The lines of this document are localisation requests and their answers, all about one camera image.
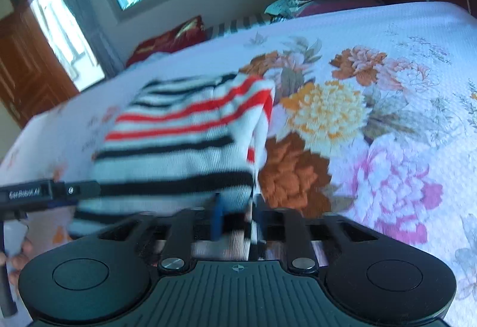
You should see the floral bed sheet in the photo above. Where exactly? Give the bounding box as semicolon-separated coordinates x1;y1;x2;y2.
0;1;477;327

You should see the striped knit sweater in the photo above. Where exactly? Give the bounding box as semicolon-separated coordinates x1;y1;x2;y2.
69;71;277;261

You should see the person's left hand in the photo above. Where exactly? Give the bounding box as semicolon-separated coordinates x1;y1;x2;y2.
0;239;35;287

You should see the grey curtain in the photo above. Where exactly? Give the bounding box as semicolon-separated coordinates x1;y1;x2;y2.
35;0;124;80

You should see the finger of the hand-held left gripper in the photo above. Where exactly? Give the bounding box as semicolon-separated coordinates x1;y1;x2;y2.
51;181;102;205

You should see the red embroidered pillow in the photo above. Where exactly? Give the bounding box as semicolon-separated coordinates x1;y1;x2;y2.
124;15;208;69

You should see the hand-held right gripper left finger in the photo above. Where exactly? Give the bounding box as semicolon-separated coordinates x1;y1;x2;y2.
97;193;226;273

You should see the brown wooden door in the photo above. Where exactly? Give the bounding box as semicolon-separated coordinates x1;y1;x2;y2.
0;7;81;129

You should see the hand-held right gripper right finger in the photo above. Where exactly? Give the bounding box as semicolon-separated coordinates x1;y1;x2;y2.
247;200;378;272

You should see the striped mattress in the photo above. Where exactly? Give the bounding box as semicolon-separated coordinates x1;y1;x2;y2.
206;14;267;39

